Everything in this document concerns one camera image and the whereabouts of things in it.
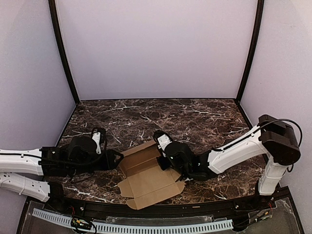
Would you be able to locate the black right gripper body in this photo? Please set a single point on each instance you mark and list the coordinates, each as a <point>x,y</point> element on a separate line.
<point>163,161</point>

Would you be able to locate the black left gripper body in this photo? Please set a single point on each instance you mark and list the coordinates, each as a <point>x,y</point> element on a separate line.
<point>107,159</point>

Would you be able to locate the brown cardboard box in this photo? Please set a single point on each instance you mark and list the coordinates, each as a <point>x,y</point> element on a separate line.
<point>146,184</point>

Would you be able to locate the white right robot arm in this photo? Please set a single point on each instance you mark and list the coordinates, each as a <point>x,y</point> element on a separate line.
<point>273,137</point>

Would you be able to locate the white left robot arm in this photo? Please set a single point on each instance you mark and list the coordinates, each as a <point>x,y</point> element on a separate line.
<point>82,155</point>

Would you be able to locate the left green circuit board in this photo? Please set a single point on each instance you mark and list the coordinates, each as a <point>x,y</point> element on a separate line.
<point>81,224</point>

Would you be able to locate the green circuit board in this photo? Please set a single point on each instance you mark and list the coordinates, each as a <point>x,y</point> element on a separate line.
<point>81,224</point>
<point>260,215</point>

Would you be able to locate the right green circuit board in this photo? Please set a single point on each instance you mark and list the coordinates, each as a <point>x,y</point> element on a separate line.
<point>260,215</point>

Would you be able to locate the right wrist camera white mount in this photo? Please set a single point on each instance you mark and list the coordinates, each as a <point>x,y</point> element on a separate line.
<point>162,140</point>

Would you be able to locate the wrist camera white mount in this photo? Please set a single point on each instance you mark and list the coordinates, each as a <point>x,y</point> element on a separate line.
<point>162,140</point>
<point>99,136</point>

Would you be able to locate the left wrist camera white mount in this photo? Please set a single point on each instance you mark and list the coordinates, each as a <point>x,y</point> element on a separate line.
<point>99,136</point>

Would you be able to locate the white slotted cable duct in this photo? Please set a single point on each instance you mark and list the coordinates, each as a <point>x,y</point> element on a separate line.
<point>135,226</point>

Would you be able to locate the black curved front rail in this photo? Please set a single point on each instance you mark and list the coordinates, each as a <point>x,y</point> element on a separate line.
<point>283,220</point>

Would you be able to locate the black right corner post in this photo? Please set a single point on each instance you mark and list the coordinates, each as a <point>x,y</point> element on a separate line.
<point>252,49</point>

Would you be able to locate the black corner post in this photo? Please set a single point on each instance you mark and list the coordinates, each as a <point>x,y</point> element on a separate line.
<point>61,50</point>
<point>252,49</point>

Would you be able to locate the black left corner post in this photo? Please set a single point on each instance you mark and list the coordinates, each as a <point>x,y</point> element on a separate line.
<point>61,50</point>

